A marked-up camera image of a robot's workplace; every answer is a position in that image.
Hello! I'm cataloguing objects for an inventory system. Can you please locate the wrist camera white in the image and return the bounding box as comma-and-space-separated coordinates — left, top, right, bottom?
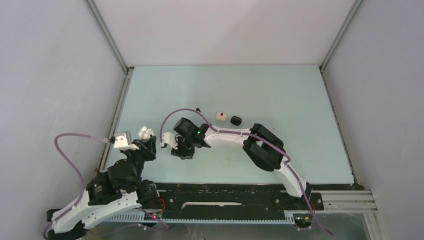
159, 132, 178, 150
109, 131, 132, 151

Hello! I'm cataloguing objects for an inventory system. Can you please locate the aluminium frame post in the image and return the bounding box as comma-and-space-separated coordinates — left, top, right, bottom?
319, 0, 365, 73
83, 0, 130, 74

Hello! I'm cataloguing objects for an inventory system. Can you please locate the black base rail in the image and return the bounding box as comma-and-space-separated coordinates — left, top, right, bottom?
143, 183, 325, 222

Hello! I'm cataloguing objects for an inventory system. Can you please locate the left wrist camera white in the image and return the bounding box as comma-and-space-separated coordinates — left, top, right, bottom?
109, 131, 132, 151

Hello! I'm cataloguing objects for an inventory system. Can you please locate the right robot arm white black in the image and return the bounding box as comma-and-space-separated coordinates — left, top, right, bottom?
160, 117, 311, 209

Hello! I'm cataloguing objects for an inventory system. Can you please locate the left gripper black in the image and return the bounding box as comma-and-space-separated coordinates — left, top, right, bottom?
122, 135, 157, 190

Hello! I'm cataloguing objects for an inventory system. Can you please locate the left aluminium frame post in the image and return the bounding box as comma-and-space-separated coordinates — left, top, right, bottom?
83, 0, 130, 74

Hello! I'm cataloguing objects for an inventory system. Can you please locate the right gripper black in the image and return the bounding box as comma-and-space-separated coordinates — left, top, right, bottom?
172, 135, 196, 160

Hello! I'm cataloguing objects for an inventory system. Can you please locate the purple cable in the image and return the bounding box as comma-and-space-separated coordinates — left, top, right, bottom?
159, 108, 334, 237
43, 133, 115, 240

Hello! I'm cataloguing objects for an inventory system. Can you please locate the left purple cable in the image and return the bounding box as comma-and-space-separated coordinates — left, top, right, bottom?
43, 133, 115, 240

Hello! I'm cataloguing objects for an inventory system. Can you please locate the black earbud charging case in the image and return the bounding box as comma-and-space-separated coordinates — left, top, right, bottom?
230, 116, 243, 126

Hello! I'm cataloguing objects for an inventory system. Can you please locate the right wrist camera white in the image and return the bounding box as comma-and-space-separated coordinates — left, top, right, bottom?
159, 132, 178, 150

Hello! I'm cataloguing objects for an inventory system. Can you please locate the right aluminium frame post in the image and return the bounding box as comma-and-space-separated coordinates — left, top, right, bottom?
319, 0, 365, 73

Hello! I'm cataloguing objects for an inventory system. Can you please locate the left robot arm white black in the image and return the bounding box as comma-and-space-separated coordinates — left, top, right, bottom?
42, 131, 160, 240

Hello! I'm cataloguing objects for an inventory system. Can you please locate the beige earbud charging case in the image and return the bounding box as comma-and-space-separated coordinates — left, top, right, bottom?
215, 112, 228, 122

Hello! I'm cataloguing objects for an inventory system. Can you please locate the white slotted cable duct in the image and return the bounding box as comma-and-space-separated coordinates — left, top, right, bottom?
105, 211, 296, 225

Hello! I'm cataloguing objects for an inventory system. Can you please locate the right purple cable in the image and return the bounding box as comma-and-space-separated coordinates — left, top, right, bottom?
159, 108, 334, 237

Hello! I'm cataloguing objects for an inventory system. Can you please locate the white earbud charging case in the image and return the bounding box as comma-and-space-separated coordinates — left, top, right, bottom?
137, 126, 155, 140

